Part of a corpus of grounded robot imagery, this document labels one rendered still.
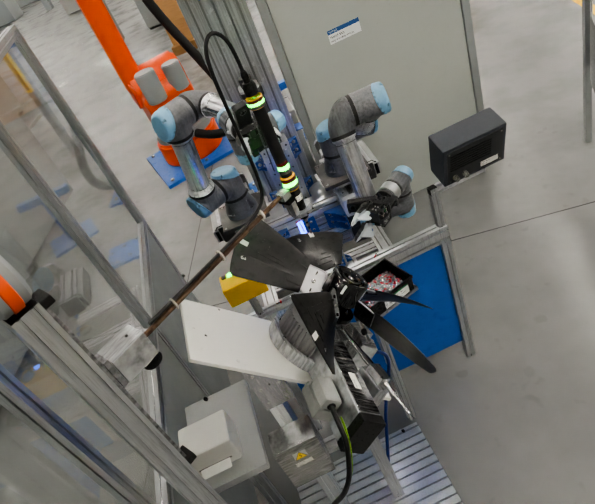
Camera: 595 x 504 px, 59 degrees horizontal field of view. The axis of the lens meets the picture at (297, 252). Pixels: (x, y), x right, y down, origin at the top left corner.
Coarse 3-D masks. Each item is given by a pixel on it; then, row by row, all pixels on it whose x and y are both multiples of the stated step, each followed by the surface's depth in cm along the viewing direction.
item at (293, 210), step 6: (288, 192) 145; (282, 198) 145; (288, 198) 146; (294, 198) 147; (282, 204) 148; (288, 204) 146; (294, 204) 148; (306, 204) 153; (312, 204) 152; (288, 210) 150; (294, 210) 149; (306, 210) 150; (294, 216) 151; (300, 216) 150
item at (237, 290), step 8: (224, 280) 205; (232, 280) 204; (240, 280) 202; (248, 280) 201; (224, 288) 202; (232, 288) 200; (240, 288) 201; (248, 288) 202; (256, 288) 204; (264, 288) 205; (232, 296) 202; (240, 296) 204; (248, 296) 205; (232, 304) 205
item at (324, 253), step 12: (288, 240) 187; (312, 240) 185; (324, 240) 184; (336, 240) 184; (312, 252) 180; (324, 252) 178; (336, 252) 177; (312, 264) 175; (324, 264) 174; (336, 264) 172
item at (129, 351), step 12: (120, 336) 118; (132, 336) 116; (144, 336) 117; (108, 348) 116; (120, 348) 115; (132, 348) 115; (144, 348) 117; (108, 360) 112; (120, 360) 113; (132, 360) 115; (144, 360) 118; (120, 372) 114; (132, 372) 116
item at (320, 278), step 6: (312, 270) 160; (318, 270) 161; (306, 276) 159; (312, 276) 160; (318, 276) 161; (324, 276) 161; (306, 282) 159; (318, 282) 160; (300, 288) 158; (306, 288) 159; (312, 288) 159; (318, 288) 160
